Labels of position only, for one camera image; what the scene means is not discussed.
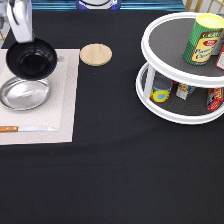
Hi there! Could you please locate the yellow blue tin can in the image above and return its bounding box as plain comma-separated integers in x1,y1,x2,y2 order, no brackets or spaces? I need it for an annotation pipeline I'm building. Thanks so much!
150,74,173,103

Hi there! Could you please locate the black bowl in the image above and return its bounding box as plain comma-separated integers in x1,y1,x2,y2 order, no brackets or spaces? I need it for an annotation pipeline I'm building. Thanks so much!
6,38,57,80

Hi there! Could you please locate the white two-tier lazy Susan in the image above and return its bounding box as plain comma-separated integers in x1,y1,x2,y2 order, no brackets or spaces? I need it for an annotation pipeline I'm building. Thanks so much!
136,12,224,125

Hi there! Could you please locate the blue yellow box lower shelf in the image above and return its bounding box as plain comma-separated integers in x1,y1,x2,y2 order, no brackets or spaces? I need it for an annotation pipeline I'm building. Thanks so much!
176,83,195,100

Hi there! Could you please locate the wooden handled knife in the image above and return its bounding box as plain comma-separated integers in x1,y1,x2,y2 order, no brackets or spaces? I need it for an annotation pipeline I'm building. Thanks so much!
0,126,56,133

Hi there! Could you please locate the wooden handled fork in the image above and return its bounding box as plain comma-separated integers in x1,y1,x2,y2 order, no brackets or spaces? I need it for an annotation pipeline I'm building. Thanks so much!
57,56,64,62

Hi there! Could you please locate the red raisins box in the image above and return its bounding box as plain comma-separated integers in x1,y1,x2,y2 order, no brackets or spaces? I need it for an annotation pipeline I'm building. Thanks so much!
215,45,224,70

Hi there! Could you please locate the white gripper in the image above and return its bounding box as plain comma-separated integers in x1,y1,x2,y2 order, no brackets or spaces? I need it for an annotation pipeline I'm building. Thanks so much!
0,0,34,43

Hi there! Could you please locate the round wooden coaster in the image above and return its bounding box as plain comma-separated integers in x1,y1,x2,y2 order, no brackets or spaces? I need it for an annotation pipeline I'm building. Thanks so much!
80,43,112,66

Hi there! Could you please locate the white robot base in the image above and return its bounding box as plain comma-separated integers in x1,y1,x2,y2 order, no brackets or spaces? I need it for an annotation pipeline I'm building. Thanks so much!
76,0,121,10

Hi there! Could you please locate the red butter box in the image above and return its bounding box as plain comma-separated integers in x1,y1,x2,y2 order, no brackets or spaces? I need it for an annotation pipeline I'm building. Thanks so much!
207,87,223,111

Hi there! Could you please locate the green yellow parmesan canister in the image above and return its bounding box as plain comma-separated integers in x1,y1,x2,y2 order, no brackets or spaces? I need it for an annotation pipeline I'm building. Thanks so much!
183,13,224,65

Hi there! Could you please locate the round silver metal plate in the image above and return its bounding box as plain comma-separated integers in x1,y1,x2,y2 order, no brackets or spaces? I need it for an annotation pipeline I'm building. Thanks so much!
0,78,51,111

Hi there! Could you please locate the beige woven placemat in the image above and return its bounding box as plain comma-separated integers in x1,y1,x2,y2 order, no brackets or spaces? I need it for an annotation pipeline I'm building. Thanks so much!
0,49,79,145

